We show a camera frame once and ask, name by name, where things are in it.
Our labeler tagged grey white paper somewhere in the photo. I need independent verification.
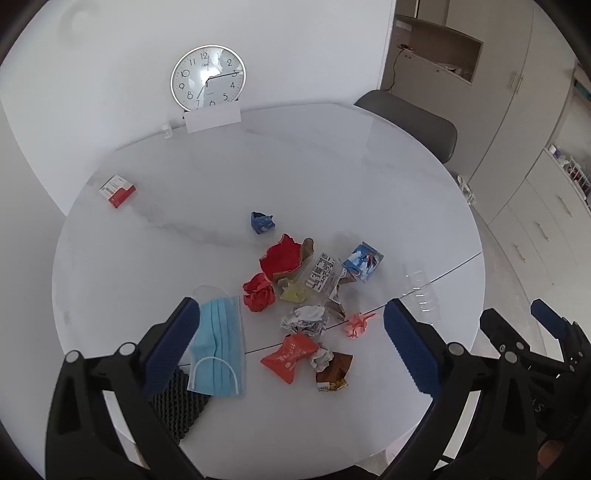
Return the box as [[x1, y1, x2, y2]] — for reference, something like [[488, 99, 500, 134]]
[[280, 305, 329, 339]]

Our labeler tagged black mesh foam sheet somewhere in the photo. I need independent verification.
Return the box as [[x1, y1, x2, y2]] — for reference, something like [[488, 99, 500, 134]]
[[150, 364, 215, 446]]

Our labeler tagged white blank card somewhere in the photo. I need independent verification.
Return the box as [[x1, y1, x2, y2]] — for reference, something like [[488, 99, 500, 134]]
[[183, 104, 242, 134]]

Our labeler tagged small red paper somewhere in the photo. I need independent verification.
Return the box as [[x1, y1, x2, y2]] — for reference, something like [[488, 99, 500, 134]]
[[242, 272, 276, 313]]

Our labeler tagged clear plastic wrapper with label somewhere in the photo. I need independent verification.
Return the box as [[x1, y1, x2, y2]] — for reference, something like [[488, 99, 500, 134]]
[[301, 249, 356, 321]]

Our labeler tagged grey chair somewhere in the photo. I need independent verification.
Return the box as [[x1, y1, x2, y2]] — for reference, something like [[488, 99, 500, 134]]
[[353, 90, 458, 164]]

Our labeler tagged tall beige wardrobe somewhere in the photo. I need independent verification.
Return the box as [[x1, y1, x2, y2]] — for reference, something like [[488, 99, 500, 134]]
[[445, 0, 578, 185]]

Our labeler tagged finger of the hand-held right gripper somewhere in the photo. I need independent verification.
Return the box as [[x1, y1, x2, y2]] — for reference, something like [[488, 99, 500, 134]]
[[530, 298, 591, 367], [479, 308, 532, 358]]

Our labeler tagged beige drawer cabinet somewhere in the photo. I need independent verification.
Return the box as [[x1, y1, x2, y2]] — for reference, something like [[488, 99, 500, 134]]
[[487, 148, 591, 287]]

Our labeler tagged blue printed small box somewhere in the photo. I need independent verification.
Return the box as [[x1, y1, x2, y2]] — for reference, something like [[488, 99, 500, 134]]
[[342, 241, 385, 282]]

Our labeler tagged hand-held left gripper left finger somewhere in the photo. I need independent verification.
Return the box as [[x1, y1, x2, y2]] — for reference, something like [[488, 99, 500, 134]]
[[45, 296, 204, 480]]

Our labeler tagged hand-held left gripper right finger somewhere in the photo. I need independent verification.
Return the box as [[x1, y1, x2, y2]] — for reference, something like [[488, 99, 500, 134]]
[[381, 298, 539, 480]]

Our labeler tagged white dish rack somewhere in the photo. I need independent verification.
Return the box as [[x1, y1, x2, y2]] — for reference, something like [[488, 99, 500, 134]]
[[567, 157, 591, 199]]

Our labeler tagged orange snack packet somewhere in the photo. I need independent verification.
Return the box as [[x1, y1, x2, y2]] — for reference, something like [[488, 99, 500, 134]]
[[260, 335, 321, 385]]

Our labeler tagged round silver wall clock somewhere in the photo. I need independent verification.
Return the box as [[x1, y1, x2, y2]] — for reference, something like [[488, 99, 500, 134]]
[[171, 45, 247, 112]]

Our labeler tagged white tissue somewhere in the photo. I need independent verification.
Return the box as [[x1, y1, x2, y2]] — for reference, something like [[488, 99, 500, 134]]
[[309, 347, 334, 371]]

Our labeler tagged blue face mask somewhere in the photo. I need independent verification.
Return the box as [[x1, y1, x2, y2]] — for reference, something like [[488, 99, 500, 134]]
[[188, 295, 245, 398]]

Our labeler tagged yellow paper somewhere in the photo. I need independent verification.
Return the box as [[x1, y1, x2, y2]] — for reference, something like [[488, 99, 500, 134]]
[[280, 282, 311, 303]]

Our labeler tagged blue paper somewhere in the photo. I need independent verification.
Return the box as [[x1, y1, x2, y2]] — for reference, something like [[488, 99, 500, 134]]
[[250, 211, 277, 235]]

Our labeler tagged red and white small box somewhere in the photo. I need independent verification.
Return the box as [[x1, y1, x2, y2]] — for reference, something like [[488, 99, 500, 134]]
[[100, 174, 138, 209]]

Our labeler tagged pink paper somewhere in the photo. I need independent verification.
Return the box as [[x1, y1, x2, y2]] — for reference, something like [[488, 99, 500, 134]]
[[342, 311, 378, 340]]

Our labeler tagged white tote bag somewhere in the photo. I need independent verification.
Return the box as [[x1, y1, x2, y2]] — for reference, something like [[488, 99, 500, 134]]
[[457, 174, 476, 205]]

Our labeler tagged large red paper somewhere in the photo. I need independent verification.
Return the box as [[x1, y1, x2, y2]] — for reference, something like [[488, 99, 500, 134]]
[[259, 234, 305, 280]]

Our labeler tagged brown snack wrapper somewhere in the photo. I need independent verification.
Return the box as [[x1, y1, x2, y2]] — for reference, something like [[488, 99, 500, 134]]
[[316, 352, 354, 393]]

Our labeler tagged black cable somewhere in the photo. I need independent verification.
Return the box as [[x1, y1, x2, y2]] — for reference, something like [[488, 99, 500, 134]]
[[390, 46, 408, 91]]

